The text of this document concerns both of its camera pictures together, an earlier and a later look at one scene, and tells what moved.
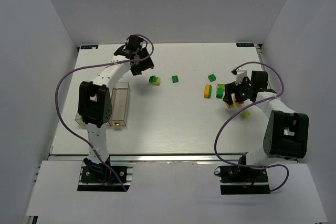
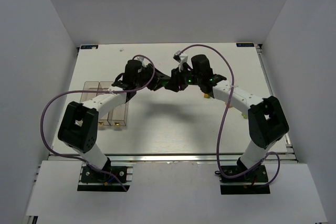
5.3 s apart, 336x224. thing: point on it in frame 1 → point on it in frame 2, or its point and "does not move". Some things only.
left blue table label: (88, 46) does not move
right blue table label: (244, 44) does not move
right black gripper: (233, 93) → (180, 80)
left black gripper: (142, 64) → (153, 76)
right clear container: (121, 102) does not move
